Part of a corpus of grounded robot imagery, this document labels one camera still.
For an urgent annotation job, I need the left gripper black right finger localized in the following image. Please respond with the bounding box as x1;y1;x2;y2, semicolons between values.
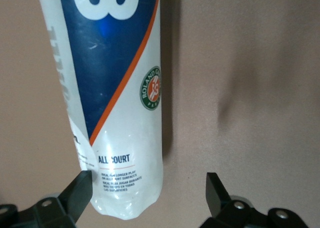
201;172;309;228

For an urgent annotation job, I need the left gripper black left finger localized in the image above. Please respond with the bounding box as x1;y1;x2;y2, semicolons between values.
0;171;94;228

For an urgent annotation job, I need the white blue tennis ball can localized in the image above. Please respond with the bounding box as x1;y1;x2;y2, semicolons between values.
34;0;166;219

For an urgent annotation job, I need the brown table mat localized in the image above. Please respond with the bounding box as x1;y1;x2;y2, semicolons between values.
0;0;320;228

